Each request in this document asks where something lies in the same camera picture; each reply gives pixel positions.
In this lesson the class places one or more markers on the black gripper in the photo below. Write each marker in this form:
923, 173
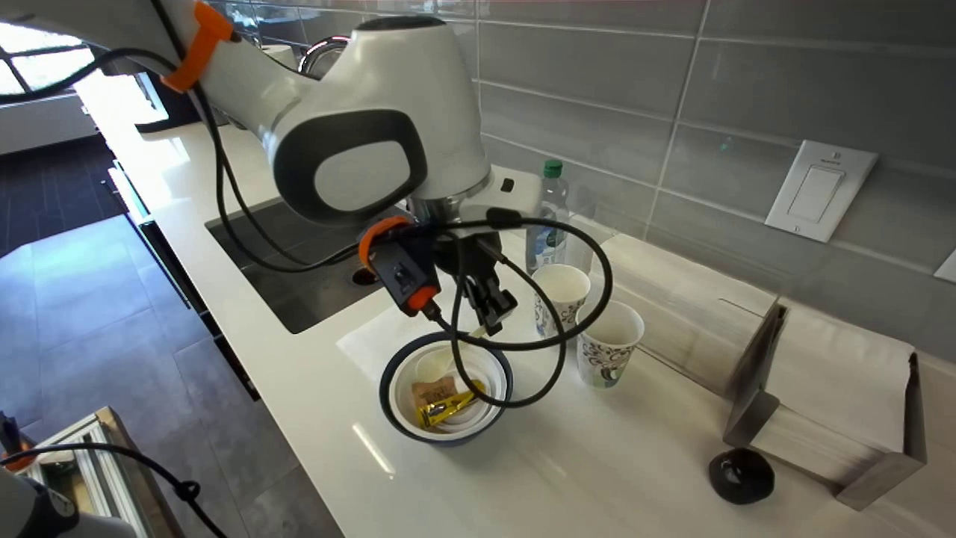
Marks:
468, 244

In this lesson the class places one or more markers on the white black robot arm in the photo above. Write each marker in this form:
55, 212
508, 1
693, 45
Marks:
418, 91

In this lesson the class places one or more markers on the patterned white paper cup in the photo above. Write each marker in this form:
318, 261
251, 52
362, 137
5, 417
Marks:
569, 287
607, 359

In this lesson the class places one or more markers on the yellow packet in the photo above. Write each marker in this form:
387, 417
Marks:
445, 408

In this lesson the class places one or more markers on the green cap water bottle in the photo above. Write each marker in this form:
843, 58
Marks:
554, 188

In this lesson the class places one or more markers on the white bowl dark rim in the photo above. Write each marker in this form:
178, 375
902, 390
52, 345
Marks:
406, 420

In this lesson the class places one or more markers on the steel kitchen sink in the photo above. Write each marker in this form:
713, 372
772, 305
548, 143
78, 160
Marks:
299, 293

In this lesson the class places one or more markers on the black round object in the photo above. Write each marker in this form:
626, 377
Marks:
743, 477

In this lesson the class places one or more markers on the dark floor mat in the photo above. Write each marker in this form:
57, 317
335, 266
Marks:
48, 197

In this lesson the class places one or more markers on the black orange wrist camera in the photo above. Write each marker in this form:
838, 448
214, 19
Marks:
397, 264

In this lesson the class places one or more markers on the white light switch plate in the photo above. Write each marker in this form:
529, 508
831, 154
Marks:
823, 188

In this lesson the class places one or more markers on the white wall outlet plate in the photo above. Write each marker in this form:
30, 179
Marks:
947, 266

